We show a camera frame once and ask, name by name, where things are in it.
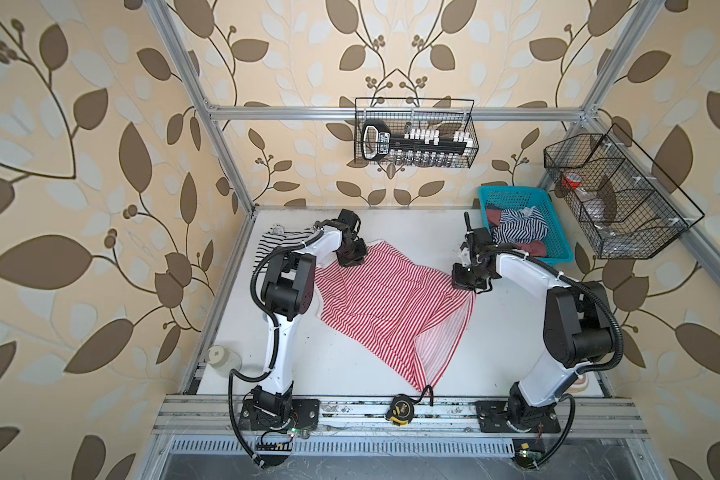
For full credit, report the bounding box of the black white striped tank top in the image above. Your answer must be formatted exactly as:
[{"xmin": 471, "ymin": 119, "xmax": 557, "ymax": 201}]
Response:
[{"xmin": 253, "ymin": 224, "xmax": 323, "ymax": 270}]

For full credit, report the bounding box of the red white striped tank top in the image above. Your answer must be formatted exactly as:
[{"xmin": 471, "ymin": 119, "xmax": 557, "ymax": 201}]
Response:
[{"xmin": 316, "ymin": 241, "xmax": 477, "ymax": 391}]

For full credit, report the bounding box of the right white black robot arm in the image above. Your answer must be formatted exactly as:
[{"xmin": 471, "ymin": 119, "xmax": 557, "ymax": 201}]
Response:
[{"xmin": 452, "ymin": 226, "xmax": 624, "ymax": 433}]

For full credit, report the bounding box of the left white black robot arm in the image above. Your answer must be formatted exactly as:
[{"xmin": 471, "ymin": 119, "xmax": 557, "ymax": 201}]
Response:
[{"xmin": 229, "ymin": 209, "xmax": 367, "ymax": 432}]

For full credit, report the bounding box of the navy striped tank top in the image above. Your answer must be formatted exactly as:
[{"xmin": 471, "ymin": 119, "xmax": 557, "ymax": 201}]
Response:
[{"xmin": 491, "ymin": 206, "xmax": 551, "ymax": 247}]

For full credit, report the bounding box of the teal plastic basket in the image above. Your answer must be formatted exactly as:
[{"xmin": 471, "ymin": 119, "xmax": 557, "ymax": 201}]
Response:
[{"xmin": 478, "ymin": 186, "xmax": 574, "ymax": 265}]

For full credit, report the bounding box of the black white tool set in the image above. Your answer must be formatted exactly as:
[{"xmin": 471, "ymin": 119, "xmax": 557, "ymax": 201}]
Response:
[{"xmin": 354, "ymin": 119, "xmax": 479, "ymax": 168}]

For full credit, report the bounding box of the red capped plastic bottle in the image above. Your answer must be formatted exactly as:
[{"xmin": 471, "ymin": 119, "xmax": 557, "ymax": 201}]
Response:
[{"xmin": 562, "ymin": 172, "xmax": 605, "ymax": 221}]

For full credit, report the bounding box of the yellow black tape measure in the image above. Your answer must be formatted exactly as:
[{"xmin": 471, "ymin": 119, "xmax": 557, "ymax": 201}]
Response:
[{"xmin": 385, "ymin": 385, "xmax": 435, "ymax": 426}]

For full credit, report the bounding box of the right circuit board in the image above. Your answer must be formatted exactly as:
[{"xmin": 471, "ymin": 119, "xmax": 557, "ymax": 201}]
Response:
[{"xmin": 512, "ymin": 439, "xmax": 545, "ymax": 470}]

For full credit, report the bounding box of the back black wire basket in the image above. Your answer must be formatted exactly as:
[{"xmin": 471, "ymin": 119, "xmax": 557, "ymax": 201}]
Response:
[{"xmin": 354, "ymin": 96, "xmax": 479, "ymax": 169}]

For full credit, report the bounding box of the black wire basket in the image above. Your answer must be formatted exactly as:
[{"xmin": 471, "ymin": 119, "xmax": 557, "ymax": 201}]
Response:
[
  {"xmin": 354, "ymin": 96, "xmax": 479, "ymax": 169},
  {"xmin": 544, "ymin": 123, "xmax": 705, "ymax": 260}
]

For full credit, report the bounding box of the right black wire basket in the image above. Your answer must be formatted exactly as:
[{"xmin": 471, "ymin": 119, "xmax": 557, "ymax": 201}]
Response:
[{"xmin": 544, "ymin": 123, "xmax": 705, "ymax": 260}]

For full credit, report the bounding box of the aluminium frame back bar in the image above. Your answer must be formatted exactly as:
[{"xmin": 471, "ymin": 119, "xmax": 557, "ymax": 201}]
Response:
[{"xmin": 208, "ymin": 105, "xmax": 586, "ymax": 122}]

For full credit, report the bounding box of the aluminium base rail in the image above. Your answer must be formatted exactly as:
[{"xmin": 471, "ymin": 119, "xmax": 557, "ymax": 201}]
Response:
[{"xmin": 153, "ymin": 395, "xmax": 649, "ymax": 439}]

